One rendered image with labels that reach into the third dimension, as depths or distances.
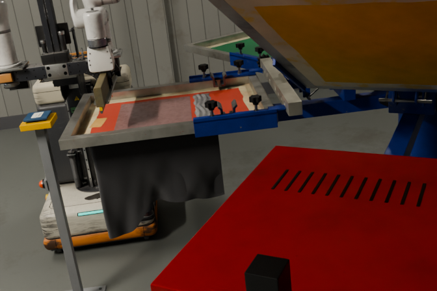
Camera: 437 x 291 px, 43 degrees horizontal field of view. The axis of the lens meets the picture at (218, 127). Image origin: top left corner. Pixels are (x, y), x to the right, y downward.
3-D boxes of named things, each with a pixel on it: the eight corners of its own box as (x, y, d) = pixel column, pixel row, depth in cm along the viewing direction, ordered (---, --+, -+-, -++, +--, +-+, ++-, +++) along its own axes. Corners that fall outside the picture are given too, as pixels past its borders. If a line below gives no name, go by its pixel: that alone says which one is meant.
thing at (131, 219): (112, 239, 221) (93, 140, 207) (114, 234, 225) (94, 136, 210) (228, 224, 223) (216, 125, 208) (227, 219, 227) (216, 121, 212)
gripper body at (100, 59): (112, 39, 221) (116, 66, 225) (86, 42, 221) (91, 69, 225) (110, 43, 214) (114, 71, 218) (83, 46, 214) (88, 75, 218)
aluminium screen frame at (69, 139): (60, 151, 200) (58, 140, 199) (84, 101, 255) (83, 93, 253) (278, 123, 203) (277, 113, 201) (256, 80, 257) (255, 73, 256)
